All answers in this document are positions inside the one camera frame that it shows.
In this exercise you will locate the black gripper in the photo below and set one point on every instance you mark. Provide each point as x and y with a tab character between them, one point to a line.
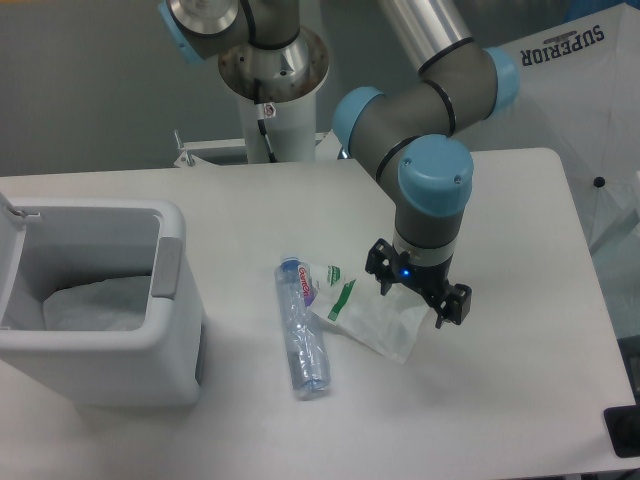
453	302

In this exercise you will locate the white and green plastic wrapper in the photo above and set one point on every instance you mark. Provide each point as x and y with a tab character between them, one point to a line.
352	304

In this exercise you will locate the clear plastic water bottle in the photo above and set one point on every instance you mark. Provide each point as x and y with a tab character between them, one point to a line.
303	336

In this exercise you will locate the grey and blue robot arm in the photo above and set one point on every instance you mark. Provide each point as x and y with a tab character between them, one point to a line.
406	142

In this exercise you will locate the white trash can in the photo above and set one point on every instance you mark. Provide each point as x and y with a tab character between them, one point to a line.
49	245

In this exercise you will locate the black device at table edge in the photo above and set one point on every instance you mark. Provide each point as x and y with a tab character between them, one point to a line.
623	428

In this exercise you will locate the white Superior umbrella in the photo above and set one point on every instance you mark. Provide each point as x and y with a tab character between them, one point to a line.
579	95

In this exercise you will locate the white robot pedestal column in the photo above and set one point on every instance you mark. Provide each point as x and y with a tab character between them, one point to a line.
284	131

